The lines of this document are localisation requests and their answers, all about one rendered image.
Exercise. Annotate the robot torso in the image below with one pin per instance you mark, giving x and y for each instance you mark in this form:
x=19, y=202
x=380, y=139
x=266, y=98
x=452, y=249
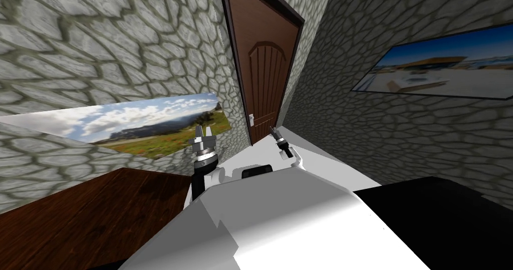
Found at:
x=288, y=214

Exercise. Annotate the brown wooden door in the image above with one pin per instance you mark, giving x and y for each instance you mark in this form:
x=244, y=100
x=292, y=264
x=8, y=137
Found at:
x=266, y=61

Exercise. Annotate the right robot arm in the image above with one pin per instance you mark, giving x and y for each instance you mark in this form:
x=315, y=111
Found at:
x=297, y=157

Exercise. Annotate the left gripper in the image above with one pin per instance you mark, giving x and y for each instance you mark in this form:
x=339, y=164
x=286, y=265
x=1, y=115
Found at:
x=203, y=143

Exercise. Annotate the blue sky wall picture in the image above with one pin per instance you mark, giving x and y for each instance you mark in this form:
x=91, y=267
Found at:
x=445, y=67

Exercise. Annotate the meadow landscape wall picture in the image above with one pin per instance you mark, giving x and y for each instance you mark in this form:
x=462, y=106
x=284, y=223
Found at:
x=152, y=125

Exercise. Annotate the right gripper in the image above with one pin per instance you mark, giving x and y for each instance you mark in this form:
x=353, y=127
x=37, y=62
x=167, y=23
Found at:
x=279, y=138

